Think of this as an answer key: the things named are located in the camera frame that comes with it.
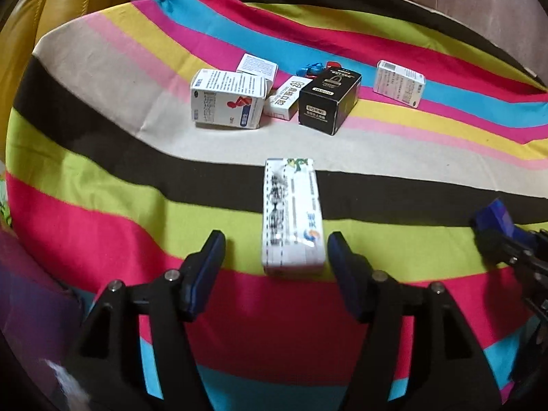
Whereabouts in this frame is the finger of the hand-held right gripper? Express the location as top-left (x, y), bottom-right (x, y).
top-left (469, 198), bottom-right (548, 275)
top-left (511, 265), bottom-right (548, 397)

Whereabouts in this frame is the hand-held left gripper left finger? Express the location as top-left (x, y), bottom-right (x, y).
top-left (64, 230), bottom-right (227, 411)

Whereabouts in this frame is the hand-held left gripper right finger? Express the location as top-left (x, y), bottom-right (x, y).
top-left (327, 231), bottom-right (503, 411)

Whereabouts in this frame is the long white carton box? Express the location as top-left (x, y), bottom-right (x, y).
top-left (261, 157), bottom-right (327, 276)

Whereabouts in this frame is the purple storage box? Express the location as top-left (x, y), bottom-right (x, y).
top-left (0, 231), bottom-right (86, 411)

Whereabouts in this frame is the colourful striped blanket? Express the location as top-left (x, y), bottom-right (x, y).
top-left (4, 0), bottom-right (548, 411)

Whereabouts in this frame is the white barcode carton box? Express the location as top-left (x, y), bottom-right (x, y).
top-left (373, 60), bottom-right (427, 109)

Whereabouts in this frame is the black carton box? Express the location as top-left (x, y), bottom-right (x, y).
top-left (298, 67), bottom-right (363, 137)

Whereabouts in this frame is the white box red print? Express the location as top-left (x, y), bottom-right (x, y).
top-left (190, 68), bottom-right (270, 130)

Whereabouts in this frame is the white box green print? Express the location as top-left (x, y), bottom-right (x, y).
top-left (262, 76), bottom-right (314, 121)

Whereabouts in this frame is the red and blue toy car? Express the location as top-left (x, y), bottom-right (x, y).
top-left (297, 61), bottom-right (343, 78)

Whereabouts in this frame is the small white carton box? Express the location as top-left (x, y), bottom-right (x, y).
top-left (236, 53), bottom-right (279, 81)

